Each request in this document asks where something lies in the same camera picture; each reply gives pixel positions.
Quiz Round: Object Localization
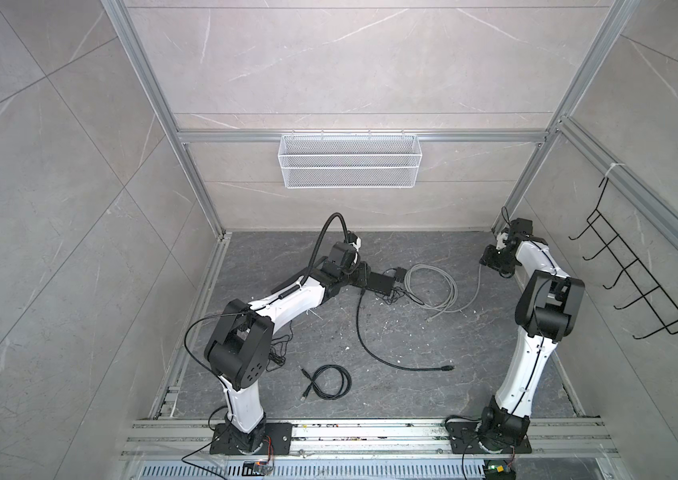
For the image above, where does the ribbed black network switch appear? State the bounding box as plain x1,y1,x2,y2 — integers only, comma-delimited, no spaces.
365,272,396,297

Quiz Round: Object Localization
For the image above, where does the grey ethernet cable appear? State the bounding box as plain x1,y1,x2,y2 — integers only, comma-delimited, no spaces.
403,262,484,322

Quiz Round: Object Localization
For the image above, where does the long black ethernet cable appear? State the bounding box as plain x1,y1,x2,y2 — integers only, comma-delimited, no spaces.
355,289,455,373

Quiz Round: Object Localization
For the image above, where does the black power adapter with cable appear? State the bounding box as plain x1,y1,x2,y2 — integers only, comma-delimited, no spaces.
382,267,424,306

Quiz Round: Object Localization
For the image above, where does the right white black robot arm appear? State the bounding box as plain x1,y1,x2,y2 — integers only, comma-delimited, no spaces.
476,209,585,454

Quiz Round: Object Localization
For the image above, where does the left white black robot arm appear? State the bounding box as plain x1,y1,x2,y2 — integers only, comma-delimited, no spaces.
192,212,361,435

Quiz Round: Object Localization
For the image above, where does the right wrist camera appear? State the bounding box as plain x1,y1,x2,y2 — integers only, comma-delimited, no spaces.
496,231,509,250

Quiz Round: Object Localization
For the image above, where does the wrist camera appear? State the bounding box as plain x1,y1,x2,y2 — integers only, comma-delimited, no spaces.
345,232,362,253
496,231,509,250

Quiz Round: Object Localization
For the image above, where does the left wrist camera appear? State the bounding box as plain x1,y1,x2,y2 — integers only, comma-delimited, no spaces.
345,232,362,253

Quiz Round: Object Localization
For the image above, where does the flat dark grey network switch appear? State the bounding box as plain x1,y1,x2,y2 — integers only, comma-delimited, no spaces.
271,272,304,296

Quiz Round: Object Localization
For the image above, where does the coiled short black cable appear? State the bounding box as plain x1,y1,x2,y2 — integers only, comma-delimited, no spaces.
299,363,353,402

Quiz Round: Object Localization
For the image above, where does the white wire mesh basket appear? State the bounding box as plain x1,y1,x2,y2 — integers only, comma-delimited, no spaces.
277,134,423,189

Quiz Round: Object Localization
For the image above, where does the black wire hook rack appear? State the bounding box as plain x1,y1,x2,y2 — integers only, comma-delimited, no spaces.
568,179,678,340

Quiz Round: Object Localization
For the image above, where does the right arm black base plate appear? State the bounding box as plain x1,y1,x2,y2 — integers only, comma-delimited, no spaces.
444,419,532,455

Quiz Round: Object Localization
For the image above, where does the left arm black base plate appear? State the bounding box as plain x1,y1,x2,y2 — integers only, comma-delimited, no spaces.
209,422,293,456

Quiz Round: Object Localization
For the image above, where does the aluminium mounting rail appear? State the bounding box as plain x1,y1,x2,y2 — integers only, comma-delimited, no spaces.
117,418,619,460

